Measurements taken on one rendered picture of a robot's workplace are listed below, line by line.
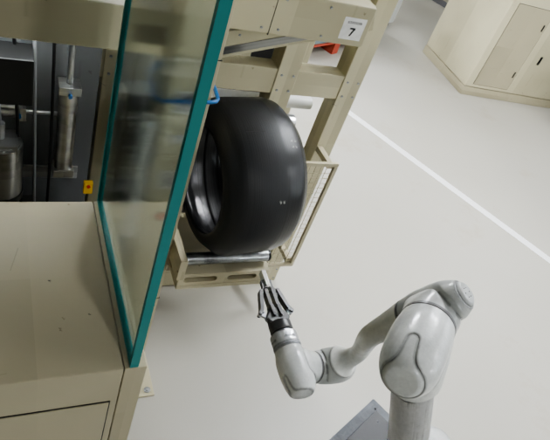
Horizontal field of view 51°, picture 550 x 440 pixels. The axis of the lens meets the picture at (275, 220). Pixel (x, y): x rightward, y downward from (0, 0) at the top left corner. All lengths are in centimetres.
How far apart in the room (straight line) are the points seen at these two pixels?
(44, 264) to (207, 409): 150
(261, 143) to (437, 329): 84
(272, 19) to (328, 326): 191
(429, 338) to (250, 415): 168
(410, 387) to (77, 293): 78
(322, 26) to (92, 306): 121
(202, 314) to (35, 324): 182
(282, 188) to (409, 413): 81
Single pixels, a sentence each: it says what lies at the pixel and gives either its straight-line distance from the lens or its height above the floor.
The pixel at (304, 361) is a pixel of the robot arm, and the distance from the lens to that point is 179.
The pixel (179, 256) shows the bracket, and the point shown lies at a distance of 202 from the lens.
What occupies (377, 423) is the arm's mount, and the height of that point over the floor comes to 74.
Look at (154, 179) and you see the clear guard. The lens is 108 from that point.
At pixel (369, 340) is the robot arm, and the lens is 158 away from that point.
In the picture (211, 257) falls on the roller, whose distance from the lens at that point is 209.
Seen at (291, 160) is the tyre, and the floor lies 138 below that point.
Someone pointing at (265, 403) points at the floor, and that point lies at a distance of 290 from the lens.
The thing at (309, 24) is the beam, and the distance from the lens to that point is 203.
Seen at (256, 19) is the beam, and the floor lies 168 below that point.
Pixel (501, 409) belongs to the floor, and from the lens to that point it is 359.
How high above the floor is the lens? 237
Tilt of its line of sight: 38 degrees down
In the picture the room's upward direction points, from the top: 22 degrees clockwise
